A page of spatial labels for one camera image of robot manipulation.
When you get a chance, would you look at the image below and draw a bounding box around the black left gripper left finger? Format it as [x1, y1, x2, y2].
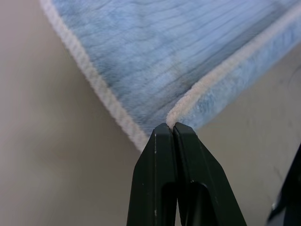
[126, 122, 179, 226]

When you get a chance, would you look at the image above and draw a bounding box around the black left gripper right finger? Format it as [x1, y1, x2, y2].
[173, 121, 247, 226]

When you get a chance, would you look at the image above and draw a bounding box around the light blue fluffy towel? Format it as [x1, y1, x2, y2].
[39, 0, 301, 152]

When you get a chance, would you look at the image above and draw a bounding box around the dark blurred robot part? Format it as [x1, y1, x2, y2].
[267, 143, 301, 224]

